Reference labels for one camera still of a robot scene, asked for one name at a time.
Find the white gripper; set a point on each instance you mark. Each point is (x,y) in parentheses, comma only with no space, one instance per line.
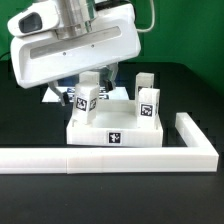
(57,39)

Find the white square tabletop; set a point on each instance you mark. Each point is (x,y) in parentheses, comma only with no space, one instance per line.
(115,125)

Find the white sheet with AprilTags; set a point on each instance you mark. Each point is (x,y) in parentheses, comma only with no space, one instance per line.
(119,93)

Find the white L-shaped obstacle fence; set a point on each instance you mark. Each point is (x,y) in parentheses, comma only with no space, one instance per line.
(197,155)

